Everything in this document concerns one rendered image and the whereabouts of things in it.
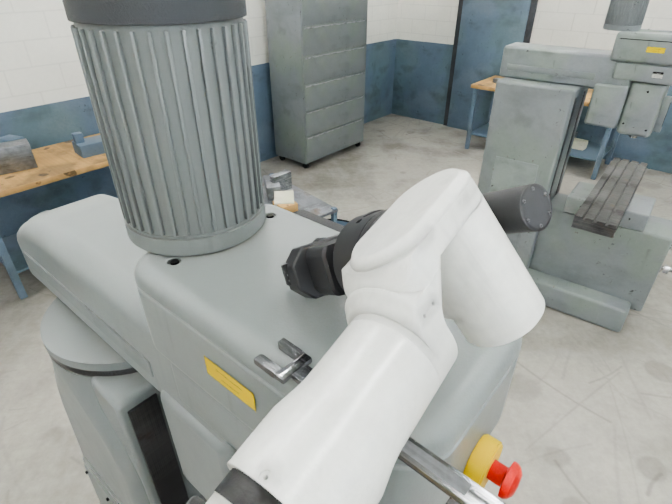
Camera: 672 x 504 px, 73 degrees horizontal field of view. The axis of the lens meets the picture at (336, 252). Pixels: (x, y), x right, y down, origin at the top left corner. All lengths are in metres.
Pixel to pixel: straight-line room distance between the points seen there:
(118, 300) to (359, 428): 0.67
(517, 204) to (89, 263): 0.78
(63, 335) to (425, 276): 0.95
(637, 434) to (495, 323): 2.90
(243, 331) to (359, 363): 0.27
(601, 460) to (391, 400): 2.78
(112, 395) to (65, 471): 1.98
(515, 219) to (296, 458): 0.22
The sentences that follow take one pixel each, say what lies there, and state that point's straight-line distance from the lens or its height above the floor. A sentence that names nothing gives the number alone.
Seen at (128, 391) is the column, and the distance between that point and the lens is 1.00.
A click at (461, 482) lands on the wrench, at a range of 0.39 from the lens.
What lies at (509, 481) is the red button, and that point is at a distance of 0.55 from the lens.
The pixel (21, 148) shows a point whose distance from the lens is 4.24.
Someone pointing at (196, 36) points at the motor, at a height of 2.15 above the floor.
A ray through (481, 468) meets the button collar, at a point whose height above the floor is 1.78.
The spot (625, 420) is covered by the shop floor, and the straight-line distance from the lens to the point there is 3.26.
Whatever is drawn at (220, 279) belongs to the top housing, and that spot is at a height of 1.89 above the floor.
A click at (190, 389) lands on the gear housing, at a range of 0.72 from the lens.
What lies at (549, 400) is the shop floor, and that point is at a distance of 3.16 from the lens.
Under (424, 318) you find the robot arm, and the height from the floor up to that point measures 2.05.
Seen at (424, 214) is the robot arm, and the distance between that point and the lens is 0.28.
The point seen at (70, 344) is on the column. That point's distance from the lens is 1.10.
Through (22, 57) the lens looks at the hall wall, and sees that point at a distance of 4.75.
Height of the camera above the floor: 2.22
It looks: 32 degrees down
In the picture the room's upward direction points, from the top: straight up
